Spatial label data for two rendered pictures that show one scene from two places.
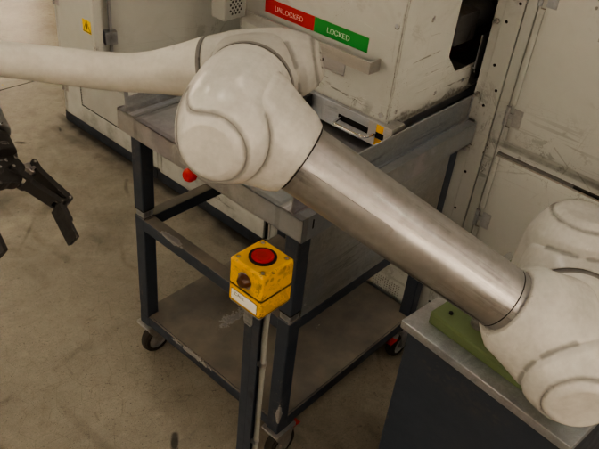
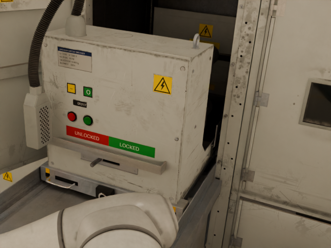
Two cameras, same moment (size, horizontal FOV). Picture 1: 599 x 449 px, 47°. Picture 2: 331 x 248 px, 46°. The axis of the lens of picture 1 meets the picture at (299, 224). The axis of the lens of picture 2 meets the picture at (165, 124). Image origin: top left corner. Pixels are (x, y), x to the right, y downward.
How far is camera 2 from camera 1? 0.51 m
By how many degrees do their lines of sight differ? 19
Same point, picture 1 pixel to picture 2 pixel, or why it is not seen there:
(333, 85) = (130, 181)
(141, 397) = not seen: outside the picture
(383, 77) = (170, 172)
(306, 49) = (165, 214)
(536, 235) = not seen: outside the picture
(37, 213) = not seen: outside the picture
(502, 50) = (232, 133)
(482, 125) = (225, 180)
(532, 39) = (253, 126)
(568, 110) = (285, 167)
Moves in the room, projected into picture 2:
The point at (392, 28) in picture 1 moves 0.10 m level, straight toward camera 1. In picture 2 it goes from (173, 140) to (180, 157)
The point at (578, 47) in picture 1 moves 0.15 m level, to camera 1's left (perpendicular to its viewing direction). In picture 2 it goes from (286, 128) to (246, 131)
